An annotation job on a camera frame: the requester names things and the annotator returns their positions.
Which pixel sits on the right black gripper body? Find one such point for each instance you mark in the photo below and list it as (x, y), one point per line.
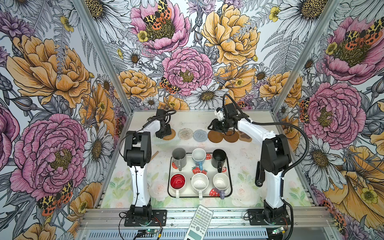
(222, 125)

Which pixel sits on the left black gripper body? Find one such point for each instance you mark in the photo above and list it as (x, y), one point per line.
(164, 131)

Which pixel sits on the woven rattan round coaster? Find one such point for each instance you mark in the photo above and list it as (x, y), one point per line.
(171, 136)

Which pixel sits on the white woven round coaster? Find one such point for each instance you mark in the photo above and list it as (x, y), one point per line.
(185, 134)

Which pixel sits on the brown round wooden coaster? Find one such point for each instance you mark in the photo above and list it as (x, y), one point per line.
(231, 136)

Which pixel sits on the blue grey fabric coaster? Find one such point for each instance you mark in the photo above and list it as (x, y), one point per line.
(200, 136)

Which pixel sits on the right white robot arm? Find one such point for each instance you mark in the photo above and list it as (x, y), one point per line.
(274, 161)

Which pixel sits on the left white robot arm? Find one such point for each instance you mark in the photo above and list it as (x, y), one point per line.
(137, 154)

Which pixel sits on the paw print cork coaster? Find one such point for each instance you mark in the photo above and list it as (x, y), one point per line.
(244, 137)

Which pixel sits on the wooden stick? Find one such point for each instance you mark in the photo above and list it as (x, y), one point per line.
(154, 155)

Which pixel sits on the grey mug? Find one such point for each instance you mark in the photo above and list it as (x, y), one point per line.
(179, 158)

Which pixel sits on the black mug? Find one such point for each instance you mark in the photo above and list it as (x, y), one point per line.
(219, 157)

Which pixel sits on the blue white mug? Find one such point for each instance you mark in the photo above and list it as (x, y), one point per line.
(199, 157)

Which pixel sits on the red mug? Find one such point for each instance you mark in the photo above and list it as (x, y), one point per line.
(178, 184)

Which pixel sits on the strawberry print serving tray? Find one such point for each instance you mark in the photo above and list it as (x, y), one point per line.
(191, 169)

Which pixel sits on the purple white mug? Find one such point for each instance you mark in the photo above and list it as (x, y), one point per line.
(221, 183)

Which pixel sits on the white calculator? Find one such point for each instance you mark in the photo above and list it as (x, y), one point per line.
(199, 224)

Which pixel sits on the left green circuit board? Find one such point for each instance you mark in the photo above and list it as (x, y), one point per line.
(148, 233)

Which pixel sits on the green circuit board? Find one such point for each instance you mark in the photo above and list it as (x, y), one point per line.
(148, 233)
(277, 231)

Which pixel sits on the right green circuit board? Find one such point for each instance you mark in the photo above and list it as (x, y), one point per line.
(277, 231)

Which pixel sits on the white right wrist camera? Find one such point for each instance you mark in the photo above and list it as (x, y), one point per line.
(220, 114)

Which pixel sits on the black handle tool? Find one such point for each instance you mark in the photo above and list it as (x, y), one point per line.
(260, 175)

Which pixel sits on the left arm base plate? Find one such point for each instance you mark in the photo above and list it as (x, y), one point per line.
(158, 218)

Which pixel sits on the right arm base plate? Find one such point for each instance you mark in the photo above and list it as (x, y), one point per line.
(260, 217)

